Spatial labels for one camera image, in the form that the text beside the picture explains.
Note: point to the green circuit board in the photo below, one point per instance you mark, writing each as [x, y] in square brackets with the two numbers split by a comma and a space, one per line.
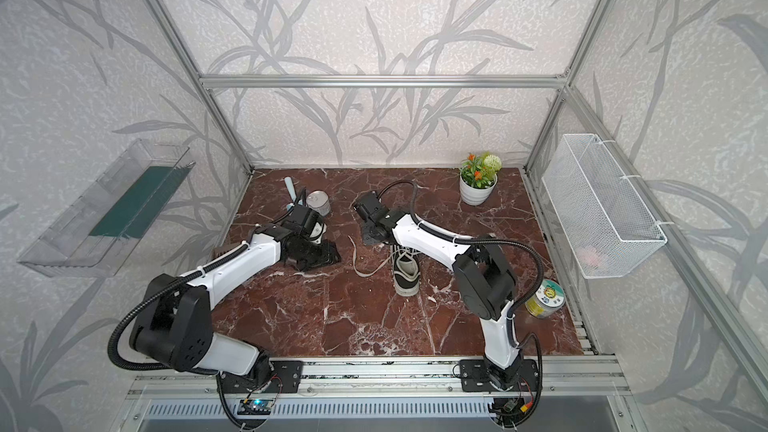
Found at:
[255, 407]

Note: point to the white wire basket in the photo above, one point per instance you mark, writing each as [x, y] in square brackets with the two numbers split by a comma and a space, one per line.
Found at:
[598, 205]

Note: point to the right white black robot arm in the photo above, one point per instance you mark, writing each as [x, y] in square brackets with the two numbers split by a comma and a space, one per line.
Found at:
[485, 278]

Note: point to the light blue scoop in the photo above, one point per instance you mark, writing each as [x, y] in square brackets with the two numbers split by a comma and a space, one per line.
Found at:
[294, 195]

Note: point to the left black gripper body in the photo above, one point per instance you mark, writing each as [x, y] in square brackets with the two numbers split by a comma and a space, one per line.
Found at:
[315, 250]

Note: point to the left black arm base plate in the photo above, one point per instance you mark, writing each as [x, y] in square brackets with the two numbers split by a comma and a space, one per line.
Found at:
[277, 377]

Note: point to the potted plant white pot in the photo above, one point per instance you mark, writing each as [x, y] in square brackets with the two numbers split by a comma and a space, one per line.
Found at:
[478, 177]

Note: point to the clear plastic wall tray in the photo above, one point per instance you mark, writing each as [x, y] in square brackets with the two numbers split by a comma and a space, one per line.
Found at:
[95, 235]

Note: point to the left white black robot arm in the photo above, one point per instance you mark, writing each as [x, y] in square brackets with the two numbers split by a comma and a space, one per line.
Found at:
[172, 327]

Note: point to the silver tin can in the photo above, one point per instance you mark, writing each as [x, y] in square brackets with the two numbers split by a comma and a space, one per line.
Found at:
[320, 202]

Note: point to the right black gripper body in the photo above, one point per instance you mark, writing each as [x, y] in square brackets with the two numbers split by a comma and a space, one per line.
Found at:
[372, 230]

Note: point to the pink object in basket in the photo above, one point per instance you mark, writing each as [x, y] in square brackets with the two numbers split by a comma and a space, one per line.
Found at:
[590, 258]

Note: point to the white shoelace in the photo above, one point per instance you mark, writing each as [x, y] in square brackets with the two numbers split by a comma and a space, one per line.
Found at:
[367, 261]

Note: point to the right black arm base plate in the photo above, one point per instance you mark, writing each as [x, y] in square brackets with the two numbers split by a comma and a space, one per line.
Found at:
[475, 376]

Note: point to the black white canvas sneaker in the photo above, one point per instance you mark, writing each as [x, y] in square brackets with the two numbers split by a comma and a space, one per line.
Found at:
[405, 271]

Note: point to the right controller board with wires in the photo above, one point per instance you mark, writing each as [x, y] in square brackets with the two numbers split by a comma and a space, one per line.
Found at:
[512, 408]

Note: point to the aluminium front rail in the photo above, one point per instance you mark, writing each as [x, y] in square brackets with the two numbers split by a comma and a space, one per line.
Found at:
[431, 376]

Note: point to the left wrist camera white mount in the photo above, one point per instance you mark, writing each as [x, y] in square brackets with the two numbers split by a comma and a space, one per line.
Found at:
[317, 233]

